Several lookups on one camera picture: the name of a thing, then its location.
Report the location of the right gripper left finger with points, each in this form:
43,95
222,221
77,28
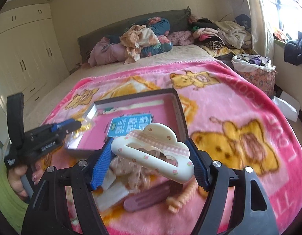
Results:
99,164

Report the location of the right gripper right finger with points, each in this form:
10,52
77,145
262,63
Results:
200,170

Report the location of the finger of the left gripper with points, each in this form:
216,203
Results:
47,136
70,125

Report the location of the yellow rings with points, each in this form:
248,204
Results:
84,124

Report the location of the mauve hair clip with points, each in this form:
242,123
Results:
147,198

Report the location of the cream cloud hair claw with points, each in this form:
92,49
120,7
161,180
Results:
157,149

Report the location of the green sleeve forearm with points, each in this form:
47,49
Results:
11,206

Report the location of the left hand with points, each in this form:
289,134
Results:
14,179

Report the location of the white fabric hair clips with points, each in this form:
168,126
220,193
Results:
111,193

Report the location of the shallow dark cardboard box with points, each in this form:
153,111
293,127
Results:
118,116

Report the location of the teal printed card packet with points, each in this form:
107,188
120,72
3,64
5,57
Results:
120,126

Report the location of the pink bear fleece blanket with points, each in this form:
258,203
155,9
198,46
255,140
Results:
274,153

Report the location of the cream built-in wardrobe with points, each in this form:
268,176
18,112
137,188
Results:
31,61

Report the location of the pink pyjama clothes heap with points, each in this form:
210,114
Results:
105,52

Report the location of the white paper on floor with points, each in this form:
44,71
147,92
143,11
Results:
289,106

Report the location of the peach floral cloth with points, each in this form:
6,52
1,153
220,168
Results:
135,40

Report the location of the bed with beige sheet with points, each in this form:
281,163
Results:
116,66

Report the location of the floral laundry bag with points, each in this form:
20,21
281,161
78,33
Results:
257,70

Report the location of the mixed clothes pile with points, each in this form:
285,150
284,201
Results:
216,37

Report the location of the dark floral quilt bundle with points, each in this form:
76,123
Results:
160,27

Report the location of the cream window curtain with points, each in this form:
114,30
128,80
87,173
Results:
264,22

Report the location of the dark clothes on windowsill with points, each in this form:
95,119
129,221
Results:
293,51

